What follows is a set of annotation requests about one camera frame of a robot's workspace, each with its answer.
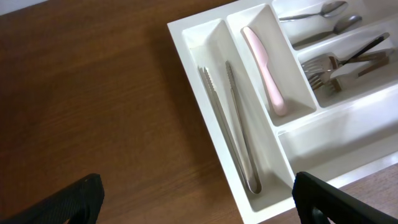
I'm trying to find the long steel tongs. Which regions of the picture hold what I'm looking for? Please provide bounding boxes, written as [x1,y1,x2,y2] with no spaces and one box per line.
[198,61,262,194]

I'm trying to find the thin small steel fork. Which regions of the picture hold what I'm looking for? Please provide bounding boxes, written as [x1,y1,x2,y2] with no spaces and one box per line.
[337,32,390,66]

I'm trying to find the small steel teaspoon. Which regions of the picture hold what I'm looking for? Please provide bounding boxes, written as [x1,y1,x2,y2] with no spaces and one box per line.
[279,1,348,22]
[292,15,363,48]

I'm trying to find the white plastic cutlery tray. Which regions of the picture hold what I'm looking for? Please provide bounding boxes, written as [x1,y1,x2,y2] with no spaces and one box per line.
[168,0,397,223]

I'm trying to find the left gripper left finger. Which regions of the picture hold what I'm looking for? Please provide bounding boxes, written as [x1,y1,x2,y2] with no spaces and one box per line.
[1,173,104,224]

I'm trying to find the pink plastic knife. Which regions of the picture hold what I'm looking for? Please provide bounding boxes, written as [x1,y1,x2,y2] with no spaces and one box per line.
[242,27,287,116]

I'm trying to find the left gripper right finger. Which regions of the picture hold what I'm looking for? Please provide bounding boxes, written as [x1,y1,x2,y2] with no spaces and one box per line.
[292,172,397,224]

